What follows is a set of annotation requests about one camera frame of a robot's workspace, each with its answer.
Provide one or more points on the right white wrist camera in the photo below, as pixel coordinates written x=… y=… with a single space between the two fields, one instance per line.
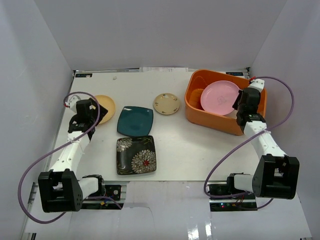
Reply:
x=257 y=83

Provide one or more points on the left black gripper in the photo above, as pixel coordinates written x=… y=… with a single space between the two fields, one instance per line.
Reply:
x=99 y=110

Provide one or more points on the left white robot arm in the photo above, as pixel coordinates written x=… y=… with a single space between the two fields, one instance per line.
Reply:
x=60 y=189

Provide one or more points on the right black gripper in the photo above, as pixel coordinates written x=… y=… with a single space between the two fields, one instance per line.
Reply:
x=235 y=106

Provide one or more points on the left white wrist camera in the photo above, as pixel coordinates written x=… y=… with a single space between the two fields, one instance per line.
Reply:
x=72 y=102

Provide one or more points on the small beige patterned plate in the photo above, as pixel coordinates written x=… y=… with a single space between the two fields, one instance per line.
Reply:
x=166 y=104

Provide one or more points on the yellow round plate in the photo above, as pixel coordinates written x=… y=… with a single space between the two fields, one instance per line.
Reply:
x=109 y=104

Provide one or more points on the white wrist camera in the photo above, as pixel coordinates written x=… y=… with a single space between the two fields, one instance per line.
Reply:
x=257 y=83
x=72 y=102

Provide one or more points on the orange plastic bin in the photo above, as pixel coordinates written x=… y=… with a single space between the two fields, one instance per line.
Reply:
x=200 y=79

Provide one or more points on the right black table label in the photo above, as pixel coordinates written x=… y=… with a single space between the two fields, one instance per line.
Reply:
x=235 y=73

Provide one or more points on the small orange plate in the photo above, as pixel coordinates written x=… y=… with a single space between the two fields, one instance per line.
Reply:
x=195 y=99

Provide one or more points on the teal square plate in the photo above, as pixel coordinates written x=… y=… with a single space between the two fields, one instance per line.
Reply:
x=135 y=121

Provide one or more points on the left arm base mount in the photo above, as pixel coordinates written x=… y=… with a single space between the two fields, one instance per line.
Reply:
x=111 y=199

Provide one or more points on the black floral square plate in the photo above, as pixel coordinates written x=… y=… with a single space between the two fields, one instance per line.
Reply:
x=136 y=155

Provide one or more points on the pink round plate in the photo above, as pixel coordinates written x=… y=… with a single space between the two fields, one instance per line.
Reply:
x=218 y=97

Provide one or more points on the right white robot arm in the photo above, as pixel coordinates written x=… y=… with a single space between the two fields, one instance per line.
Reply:
x=276 y=175

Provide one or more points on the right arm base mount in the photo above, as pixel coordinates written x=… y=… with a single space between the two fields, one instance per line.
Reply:
x=229 y=204

